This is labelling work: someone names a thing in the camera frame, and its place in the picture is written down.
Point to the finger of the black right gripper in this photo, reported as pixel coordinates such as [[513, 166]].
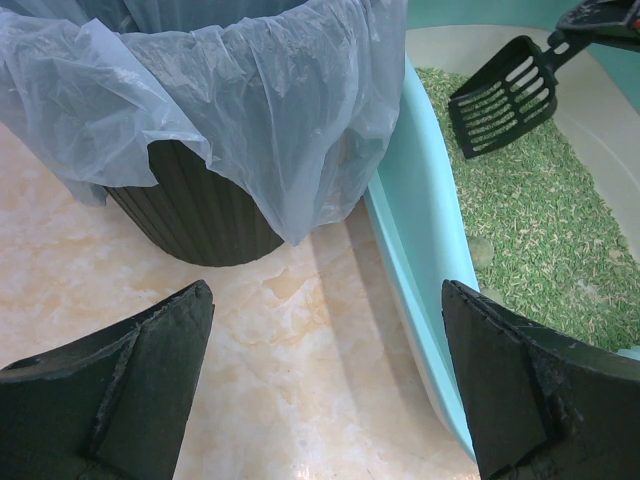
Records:
[[612, 23]]

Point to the teal plastic litter box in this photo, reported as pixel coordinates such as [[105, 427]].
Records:
[[412, 200]]

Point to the translucent blue bin liner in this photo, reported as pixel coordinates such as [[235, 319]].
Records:
[[293, 101]]

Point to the green cat litter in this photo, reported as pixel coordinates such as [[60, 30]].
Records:
[[552, 248]]

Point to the black trash bin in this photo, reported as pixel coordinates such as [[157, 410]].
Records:
[[194, 214]]

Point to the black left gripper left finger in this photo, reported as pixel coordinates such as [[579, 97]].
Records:
[[113, 404]]

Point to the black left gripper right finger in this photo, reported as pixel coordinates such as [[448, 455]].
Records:
[[539, 404]]

